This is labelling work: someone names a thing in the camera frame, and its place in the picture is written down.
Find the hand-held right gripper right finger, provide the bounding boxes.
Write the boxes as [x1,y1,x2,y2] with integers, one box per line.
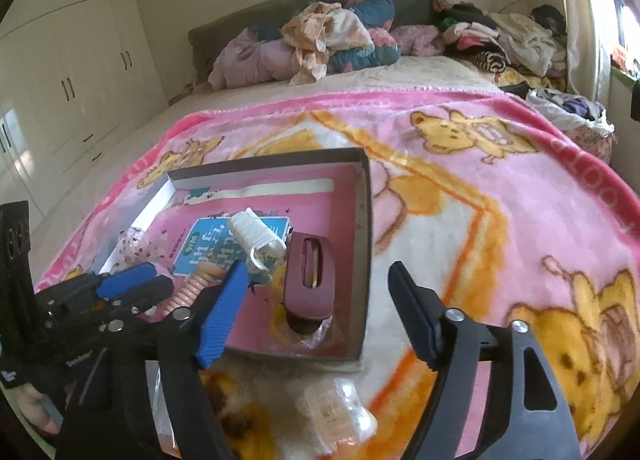
[387,260,583,460]

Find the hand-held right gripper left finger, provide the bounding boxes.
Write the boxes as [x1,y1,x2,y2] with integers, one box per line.
[56,260,251,460]

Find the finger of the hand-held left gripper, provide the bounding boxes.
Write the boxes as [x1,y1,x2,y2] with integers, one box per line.
[97,275,175,325]
[37,263,157,313]

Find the polka dot mesh hair bow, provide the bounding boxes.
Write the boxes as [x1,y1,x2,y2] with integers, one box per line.
[117,227,171,271]

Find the orange spiral hair clip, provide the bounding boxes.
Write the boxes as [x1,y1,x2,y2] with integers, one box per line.
[160,260,227,322]

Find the dark red hair clip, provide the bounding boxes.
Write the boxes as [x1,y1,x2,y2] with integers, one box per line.
[282,233,337,336]

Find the white claw hair clip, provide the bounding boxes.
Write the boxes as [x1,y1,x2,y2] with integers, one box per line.
[227,207,289,286]

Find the shallow cardboard box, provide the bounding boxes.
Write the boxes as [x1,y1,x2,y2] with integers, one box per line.
[97,149,373,367]

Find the person's left hand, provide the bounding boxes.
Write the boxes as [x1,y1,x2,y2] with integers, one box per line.
[12,382,66,437]

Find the pink cartoon printed blanket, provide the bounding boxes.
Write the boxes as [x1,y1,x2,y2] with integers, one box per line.
[32,88,640,460]

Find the clear plastic packet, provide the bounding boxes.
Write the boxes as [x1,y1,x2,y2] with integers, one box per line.
[300,377,379,457]

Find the blue card in box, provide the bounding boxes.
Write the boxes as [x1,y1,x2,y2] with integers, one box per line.
[167,179,337,282]

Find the cream built-in wardrobe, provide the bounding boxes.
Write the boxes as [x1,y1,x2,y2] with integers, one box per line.
[0,0,169,241]

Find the bed with beige sheet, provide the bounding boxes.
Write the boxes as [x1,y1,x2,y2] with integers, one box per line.
[27,53,503,261]

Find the pink padded pajamas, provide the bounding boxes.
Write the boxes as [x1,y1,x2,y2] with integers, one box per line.
[207,26,301,90]

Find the bag of clothes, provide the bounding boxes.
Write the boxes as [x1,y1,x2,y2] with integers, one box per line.
[527,88,615,164]

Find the pink fuzzy garment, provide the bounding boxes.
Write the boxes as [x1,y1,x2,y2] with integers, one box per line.
[395,24,447,58]

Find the grey-green upholstered headboard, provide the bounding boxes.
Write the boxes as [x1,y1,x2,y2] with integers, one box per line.
[187,0,441,87]

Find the pile of mixed clothes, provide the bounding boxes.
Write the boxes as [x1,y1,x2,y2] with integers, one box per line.
[432,0,569,91]

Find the orange and white patterned cloth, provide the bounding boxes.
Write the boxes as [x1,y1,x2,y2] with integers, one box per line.
[281,1,375,86]

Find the pile of clothes on bed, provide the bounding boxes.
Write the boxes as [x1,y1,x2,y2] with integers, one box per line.
[250,0,402,75]

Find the cream curtain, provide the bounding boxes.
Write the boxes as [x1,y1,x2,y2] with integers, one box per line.
[550,0,612,106]

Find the window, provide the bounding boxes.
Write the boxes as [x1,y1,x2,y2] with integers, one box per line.
[575,0,640,76]

